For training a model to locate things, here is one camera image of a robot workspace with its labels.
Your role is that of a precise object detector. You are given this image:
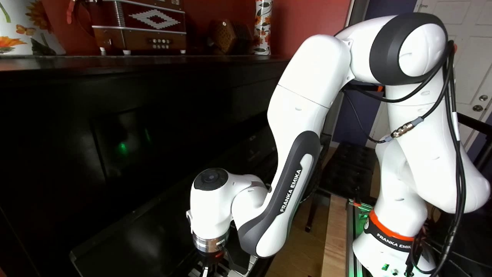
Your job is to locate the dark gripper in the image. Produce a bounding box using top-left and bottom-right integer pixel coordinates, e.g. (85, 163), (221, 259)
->
(197, 246), (258, 277)

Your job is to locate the aluminium robot base cart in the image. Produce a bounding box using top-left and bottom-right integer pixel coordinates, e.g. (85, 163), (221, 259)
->
(344, 199), (378, 277)

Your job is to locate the black upright piano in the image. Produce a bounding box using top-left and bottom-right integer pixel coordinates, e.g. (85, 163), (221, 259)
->
(0, 54), (289, 277)

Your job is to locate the long wooden bench board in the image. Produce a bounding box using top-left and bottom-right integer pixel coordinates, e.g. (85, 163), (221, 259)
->
(318, 193), (351, 277)

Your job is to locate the small brown ornament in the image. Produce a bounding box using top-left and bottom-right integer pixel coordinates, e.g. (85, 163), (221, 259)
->
(206, 19), (238, 56)

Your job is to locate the patterned wooden box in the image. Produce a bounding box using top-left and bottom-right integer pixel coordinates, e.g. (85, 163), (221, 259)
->
(91, 0), (189, 57)

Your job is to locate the round metal door knob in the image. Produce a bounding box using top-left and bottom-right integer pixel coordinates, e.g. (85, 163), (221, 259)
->
(471, 93), (492, 114)

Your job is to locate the floral painting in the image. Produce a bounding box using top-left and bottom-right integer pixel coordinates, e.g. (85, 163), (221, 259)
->
(0, 0), (68, 57)

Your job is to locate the white panelled door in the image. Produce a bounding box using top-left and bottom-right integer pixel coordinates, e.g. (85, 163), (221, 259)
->
(414, 0), (492, 151)

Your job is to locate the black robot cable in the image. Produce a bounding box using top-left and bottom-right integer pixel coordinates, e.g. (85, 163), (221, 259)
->
(364, 39), (469, 276)

